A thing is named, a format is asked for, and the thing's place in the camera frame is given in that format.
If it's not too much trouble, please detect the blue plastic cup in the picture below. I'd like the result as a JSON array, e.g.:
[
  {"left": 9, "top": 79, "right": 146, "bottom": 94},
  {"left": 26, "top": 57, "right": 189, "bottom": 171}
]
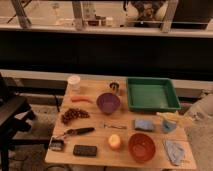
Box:
[{"left": 162, "top": 120, "right": 177, "bottom": 133}]

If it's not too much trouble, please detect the clear plastic cup white lid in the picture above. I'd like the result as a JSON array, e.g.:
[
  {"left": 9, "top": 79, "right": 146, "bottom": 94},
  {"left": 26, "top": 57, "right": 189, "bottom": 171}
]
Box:
[{"left": 68, "top": 75, "right": 81, "bottom": 92}]

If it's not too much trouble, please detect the small metal can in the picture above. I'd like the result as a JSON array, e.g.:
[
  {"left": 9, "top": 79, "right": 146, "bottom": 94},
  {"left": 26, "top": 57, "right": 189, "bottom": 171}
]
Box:
[{"left": 110, "top": 82, "right": 119, "bottom": 93}]

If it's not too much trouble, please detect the purple bowl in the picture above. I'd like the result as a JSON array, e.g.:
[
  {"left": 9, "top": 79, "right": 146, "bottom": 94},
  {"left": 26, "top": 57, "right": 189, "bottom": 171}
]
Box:
[{"left": 96, "top": 93, "right": 121, "bottom": 114}]

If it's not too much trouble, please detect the orange carrot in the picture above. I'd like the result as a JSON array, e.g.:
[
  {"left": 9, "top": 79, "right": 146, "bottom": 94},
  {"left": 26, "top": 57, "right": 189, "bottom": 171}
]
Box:
[{"left": 71, "top": 96, "right": 92, "bottom": 103}]

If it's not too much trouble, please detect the green plastic tray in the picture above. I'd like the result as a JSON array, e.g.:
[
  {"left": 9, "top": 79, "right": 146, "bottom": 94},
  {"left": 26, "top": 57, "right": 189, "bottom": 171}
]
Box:
[{"left": 126, "top": 77, "right": 180, "bottom": 112}]

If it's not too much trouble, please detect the bunch of dark grapes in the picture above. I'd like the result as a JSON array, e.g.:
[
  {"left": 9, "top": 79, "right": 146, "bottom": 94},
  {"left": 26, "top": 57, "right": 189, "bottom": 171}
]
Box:
[{"left": 61, "top": 108, "right": 90, "bottom": 125}]

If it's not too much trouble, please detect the blue sponge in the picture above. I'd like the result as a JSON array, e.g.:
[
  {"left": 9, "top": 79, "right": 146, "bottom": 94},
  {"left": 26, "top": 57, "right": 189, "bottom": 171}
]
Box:
[{"left": 134, "top": 119, "right": 154, "bottom": 131}]

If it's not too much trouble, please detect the yellow apple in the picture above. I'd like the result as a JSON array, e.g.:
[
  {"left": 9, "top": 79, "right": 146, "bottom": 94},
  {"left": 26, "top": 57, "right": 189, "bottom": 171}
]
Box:
[{"left": 108, "top": 134, "right": 121, "bottom": 150}]

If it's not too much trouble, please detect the orange bowl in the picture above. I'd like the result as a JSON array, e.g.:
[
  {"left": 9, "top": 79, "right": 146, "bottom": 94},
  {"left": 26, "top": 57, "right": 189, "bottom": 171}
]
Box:
[{"left": 128, "top": 133, "right": 156, "bottom": 163}]

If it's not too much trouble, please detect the black rectangular block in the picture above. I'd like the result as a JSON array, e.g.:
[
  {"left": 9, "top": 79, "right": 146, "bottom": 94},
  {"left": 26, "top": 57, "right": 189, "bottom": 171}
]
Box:
[{"left": 73, "top": 145, "right": 97, "bottom": 157}]

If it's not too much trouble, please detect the small black metal clip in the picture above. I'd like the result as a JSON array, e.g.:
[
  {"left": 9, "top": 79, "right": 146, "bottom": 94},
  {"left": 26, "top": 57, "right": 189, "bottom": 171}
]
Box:
[{"left": 49, "top": 139, "right": 64, "bottom": 151}]

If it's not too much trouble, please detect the blue grey cloth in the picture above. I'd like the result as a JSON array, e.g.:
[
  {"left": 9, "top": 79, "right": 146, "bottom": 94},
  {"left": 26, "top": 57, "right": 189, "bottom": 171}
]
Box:
[{"left": 164, "top": 140, "right": 185, "bottom": 166}]

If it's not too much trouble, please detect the black chair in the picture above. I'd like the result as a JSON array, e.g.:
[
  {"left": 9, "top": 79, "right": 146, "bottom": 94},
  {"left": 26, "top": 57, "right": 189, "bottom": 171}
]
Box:
[{"left": 0, "top": 74, "right": 35, "bottom": 171}]

